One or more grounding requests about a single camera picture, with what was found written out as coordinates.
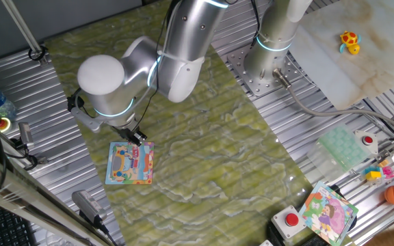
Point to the colourful building block toy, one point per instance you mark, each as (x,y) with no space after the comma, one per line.
(374,175)

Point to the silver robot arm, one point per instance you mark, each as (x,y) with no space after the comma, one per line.
(104,89)

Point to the white marble slab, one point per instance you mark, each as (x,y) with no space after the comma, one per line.
(337,68)

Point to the grey box with red button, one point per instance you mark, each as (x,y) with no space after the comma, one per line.
(287,220)

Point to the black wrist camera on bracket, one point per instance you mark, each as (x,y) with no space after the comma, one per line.
(84,118)

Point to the black keyboard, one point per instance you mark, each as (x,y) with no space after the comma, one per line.
(2,225)

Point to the white metal pole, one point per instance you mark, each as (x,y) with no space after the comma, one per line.
(22,30)

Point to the yellow turtle toy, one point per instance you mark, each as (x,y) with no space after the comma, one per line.
(349,38)

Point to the bus picture puzzle board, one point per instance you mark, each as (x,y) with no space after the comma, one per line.
(130,167)

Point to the small orange block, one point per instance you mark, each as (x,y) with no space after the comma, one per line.
(383,163)

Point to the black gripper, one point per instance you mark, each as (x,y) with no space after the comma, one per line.
(127,131)

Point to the translucent green ice tray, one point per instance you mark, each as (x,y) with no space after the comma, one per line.
(340,147)

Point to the green marble pattern mat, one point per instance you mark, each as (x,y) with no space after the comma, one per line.
(200,136)

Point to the aluminium frame beam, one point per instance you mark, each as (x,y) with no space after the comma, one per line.
(29,201)

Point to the small white red button box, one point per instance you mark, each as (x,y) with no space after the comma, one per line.
(367,140)

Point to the grey camera box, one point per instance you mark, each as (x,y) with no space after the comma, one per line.
(87,203)

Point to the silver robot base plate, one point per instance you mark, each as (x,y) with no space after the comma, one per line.
(239,66)

